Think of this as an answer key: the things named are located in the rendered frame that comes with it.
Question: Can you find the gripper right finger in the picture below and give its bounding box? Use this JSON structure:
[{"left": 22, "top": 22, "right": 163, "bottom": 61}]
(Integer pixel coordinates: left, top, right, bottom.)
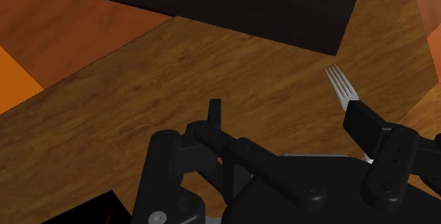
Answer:
[{"left": 343, "top": 100, "right": 441, "bottom": 213}]

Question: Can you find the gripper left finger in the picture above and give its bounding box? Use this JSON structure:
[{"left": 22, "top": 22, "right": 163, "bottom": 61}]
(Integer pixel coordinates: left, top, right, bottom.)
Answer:
[{"left": 130, "top": 98, "right": 327, "bottom": 224}]

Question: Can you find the wooden table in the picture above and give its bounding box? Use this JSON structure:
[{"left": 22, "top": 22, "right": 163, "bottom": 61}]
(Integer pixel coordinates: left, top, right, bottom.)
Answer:
[{"left": 0, "top": 0, "right": 441, "bottom": 224}]

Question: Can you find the black flat box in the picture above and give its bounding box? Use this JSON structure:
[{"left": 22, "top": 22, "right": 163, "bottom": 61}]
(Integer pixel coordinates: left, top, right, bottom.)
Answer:
[{"left": 40, "top": 189, "right": 132, "bottom": 224}]

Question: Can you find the silver fork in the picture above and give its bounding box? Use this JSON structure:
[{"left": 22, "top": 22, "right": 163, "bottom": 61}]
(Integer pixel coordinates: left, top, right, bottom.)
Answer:
[{"left": 324, "top": 64, "right": 375, "bottom": 165}]

